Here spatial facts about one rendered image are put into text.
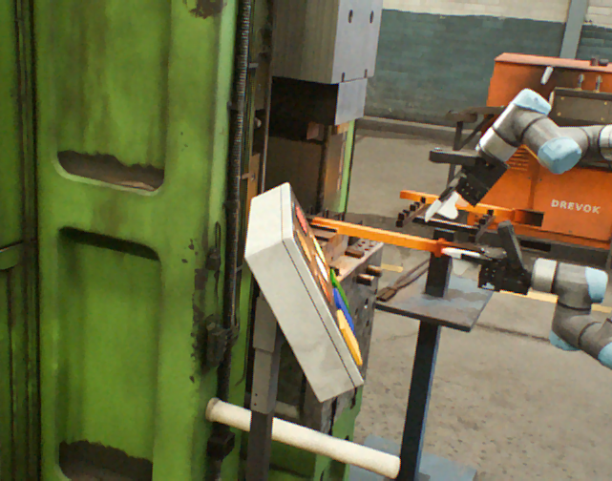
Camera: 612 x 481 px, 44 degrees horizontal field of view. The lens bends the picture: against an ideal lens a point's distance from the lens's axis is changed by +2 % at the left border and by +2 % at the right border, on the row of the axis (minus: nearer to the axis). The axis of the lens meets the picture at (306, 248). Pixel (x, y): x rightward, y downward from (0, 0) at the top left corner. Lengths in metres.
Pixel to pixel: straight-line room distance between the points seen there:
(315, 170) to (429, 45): 7.34
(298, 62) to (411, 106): 7.84
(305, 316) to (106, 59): 0.77
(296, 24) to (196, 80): 0.30
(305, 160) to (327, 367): 1.03
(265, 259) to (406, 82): 8.41
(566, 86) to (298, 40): 3.74
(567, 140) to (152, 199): 0.87
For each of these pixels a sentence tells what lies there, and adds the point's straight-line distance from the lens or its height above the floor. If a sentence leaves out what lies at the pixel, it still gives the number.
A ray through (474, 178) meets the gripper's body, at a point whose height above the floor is 1.19.
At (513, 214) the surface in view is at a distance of 2.37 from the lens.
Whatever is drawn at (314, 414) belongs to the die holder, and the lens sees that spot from 1.93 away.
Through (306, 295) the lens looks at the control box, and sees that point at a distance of 1.16.
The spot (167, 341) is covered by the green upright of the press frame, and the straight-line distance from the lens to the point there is 1.68.
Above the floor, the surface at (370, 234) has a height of 1.00.
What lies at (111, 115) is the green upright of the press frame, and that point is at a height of 1.26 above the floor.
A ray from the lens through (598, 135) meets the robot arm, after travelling 1.74.
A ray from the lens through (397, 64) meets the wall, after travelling 9.49.
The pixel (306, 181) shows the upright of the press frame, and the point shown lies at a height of 1.04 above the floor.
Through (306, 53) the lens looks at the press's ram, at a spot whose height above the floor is 1.42.
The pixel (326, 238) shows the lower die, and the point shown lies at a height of 0.99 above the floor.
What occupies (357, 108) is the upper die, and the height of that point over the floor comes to 1.30.
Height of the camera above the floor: 1.54
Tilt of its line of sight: 19 degrees down
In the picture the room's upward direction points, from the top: 6 degrees clockwise
